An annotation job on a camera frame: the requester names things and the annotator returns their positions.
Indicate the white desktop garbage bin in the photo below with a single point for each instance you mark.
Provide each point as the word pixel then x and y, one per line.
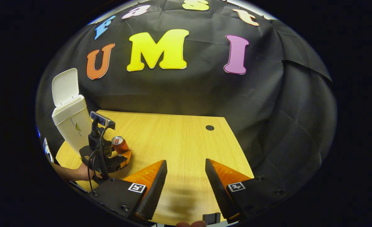
pixel 71 123

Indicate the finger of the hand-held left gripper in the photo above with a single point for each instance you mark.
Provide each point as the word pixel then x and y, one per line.
pixel 127 157

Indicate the red pop can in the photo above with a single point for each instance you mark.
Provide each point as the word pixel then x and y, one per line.
pixel 120 145

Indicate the black backdrop cloth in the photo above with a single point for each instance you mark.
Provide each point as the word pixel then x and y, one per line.
pixel 205 91

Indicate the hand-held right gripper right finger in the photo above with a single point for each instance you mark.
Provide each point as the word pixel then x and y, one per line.
pixel 255 194

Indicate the wooden desktop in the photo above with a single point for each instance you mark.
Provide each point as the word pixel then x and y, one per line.
pixel 173 142

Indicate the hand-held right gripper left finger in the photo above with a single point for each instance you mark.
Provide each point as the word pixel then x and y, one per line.
pixel 119 195

